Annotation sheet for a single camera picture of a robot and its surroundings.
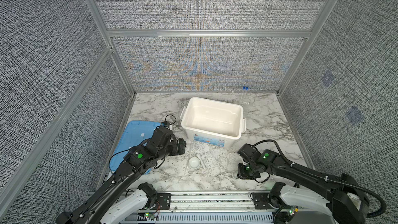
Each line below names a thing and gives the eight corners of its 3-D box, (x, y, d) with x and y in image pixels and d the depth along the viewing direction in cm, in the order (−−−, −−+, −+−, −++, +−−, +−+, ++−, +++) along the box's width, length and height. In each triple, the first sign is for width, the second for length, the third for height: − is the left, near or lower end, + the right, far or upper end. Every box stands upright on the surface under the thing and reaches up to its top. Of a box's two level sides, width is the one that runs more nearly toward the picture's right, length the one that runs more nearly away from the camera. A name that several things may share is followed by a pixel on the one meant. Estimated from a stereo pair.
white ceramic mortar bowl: (188, 168, 85) (188, 167, 83) (189, 158, 89) (189, 156, 87) (200, 168, 85) (200, 167, 83) (200, 158, 89) (200, 156, 87)
